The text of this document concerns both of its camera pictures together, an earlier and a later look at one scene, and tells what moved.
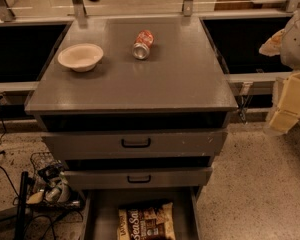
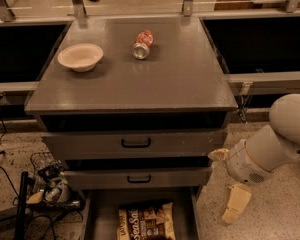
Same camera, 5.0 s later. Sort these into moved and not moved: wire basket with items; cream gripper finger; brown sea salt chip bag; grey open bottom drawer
Moved: cream gripper finger
Not moved: brown sea salt chip bag; wire basket with items; grey open bottom drawer
